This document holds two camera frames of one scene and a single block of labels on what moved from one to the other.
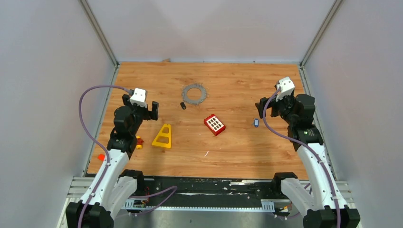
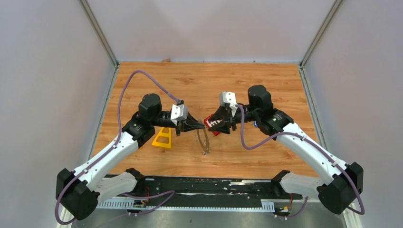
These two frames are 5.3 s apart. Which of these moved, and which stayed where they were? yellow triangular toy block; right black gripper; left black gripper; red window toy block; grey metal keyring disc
Moved: grey metal keyring disc; right black gripper; left black gripper
Stayed: yellow triangular toy block; red window toy block
